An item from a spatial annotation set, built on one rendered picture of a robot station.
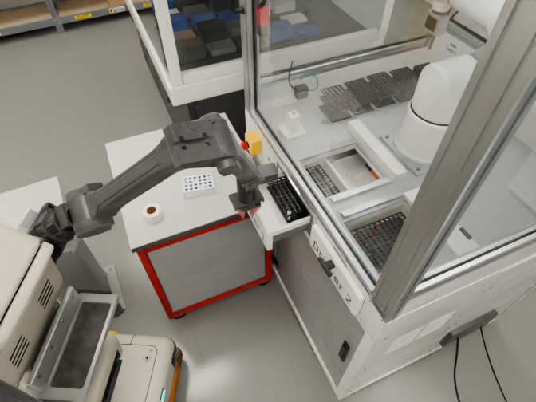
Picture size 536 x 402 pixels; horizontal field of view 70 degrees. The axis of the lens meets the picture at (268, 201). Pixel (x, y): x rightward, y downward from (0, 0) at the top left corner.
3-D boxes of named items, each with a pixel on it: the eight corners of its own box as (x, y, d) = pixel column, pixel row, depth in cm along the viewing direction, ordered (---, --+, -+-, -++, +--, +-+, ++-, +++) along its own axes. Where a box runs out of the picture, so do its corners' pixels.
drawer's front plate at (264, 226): (267, 251, 131) (267, 233, 123) (238, 193, 148) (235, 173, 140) (272, 250, 132) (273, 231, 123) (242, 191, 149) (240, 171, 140)
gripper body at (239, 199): (264, 202, 124) (265, 187, 119) (235, 212, 122) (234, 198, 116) (257, 189, 128) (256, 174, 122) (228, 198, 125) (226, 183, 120)
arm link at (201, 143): (175, 105, 63) (195, 162, 61) (230, 112, 74) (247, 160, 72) (57, 199, 88) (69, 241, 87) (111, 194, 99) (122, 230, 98)
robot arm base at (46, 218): (44, 202, 94) (21, 243, 87) (61, 191, 90) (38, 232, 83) (75, 220, 99) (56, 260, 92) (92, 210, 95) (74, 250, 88)
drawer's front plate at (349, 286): (353, 316, 116) (360, 300, 108) (309, 242, 133) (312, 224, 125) (358, 313, 117) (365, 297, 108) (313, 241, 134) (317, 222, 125)
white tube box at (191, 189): (184, 199, 154) (183, 192, 151) (183, 183, 159) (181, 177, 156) (215, 193, 156) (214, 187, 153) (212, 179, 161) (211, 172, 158)
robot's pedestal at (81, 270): (68, 334, 195) (-18, 254, 137) (60, 286, 213) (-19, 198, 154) (127, 309, 204) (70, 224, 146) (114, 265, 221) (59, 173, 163)
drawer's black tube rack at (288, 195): (286, 226, 136) (287, 215, 131) (266, 192, 146) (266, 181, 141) (340, 207, 141) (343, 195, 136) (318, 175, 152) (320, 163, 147)
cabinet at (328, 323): (337, 409, 173) (376, 348, 112) (251, 237, 234) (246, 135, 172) (497, 326, 198) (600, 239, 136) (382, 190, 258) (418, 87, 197)
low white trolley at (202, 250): (171, 329, 197) (130, 249, 139) (145, 238, 233) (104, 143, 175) (273, 288, 212) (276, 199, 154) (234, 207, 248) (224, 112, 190)
